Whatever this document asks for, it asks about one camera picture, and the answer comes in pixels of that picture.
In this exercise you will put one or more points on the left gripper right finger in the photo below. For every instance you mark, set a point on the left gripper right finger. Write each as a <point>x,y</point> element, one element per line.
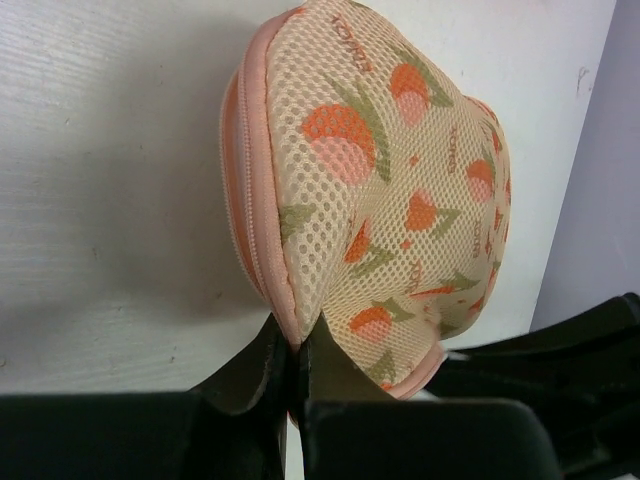
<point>352,429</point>

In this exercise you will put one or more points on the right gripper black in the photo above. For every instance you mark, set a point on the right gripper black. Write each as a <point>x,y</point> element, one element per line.
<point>579,376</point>

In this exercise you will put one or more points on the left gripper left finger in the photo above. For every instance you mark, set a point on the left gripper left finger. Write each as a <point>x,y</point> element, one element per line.
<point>232,425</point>

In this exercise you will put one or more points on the floral mesh laundry bag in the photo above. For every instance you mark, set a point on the floral mesh laundry bag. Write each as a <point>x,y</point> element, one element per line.
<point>363,188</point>

